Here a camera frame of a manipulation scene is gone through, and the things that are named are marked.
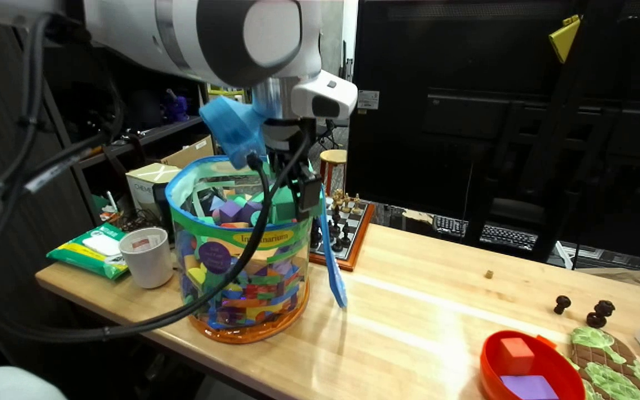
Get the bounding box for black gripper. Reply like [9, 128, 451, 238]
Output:
[264, 117, 322, 219]

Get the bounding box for green foam block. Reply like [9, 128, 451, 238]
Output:
[270, 186, 294, 221]

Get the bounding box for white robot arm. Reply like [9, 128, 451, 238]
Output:
[0, 0, 358, 169]

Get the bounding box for clear toy bag blue rim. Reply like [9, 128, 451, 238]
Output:
[164, 155, 327, 344]

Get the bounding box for orange block in bowl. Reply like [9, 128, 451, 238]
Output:
[499, 337, 536, 376]

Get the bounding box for red bowl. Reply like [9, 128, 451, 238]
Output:
[479, 331, 587, 400]

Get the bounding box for purple block in bowl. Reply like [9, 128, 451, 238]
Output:
[501, 376, 557, 400]

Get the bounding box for cardboard box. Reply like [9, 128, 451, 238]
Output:
[127, 138, 216, 219]

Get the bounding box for green wipes packet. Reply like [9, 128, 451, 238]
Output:
[47, 221, 127, 279]

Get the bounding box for black monitor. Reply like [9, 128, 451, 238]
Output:
[347, 0, 640, 256]

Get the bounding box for yellow triangle sticker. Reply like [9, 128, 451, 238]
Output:
[548, 15, 580, 64]

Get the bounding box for black chess piece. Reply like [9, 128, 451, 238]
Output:
[593, 299, 616, 317]
[553, 295, 571, 316]
[584, 313, 607, 329]

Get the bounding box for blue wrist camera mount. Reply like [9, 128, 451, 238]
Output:
[200, 97, 267, 169]

